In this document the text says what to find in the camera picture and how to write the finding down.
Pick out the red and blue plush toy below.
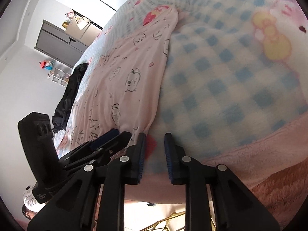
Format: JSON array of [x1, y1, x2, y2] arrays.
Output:
[[38, 60, 54, 71]]

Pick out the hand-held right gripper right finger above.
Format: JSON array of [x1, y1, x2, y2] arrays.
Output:
[[164, 133, 281, 231]]

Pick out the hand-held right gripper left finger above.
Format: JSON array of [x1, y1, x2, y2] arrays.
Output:
[[27, 132, 147, 231]]

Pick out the grey door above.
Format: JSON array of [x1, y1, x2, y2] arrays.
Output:
[[34, 19, 89, 68]]

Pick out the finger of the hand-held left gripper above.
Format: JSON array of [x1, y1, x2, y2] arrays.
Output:
[[59, 131, 132, 171], [72, 129, 120, 154]]

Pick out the beige refrigerator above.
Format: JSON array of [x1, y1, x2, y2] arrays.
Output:
[[65, 17, 101, 47]]

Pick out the pink cartoon print pants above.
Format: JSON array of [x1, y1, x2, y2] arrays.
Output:
[[54, 3, 180, 159]]

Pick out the white printed cloth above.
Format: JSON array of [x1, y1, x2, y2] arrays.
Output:
[[22, 185, 47, 213]]

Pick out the blue checkered cartoon blanket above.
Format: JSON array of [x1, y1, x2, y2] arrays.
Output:
[[53, 0, 308, 198]]

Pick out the white shelf rack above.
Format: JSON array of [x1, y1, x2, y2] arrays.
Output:
[[47, 68, 71, 86]]

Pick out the black crumpled garment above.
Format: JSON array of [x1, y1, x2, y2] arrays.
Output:
[[52, 63, 89, 133]]

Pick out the gold wire basket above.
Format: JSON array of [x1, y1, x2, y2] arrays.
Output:
[[135, 210, 217, 231]]

